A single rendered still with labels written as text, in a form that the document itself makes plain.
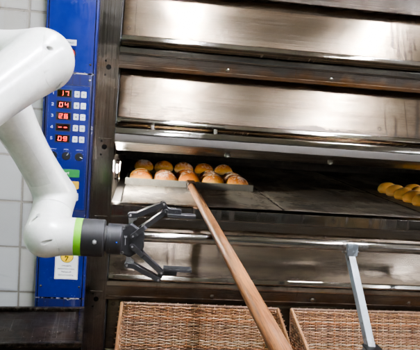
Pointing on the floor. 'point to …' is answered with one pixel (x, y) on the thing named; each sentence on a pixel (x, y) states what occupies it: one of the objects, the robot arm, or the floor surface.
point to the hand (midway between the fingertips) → (189, 242)
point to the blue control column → (51, 285)
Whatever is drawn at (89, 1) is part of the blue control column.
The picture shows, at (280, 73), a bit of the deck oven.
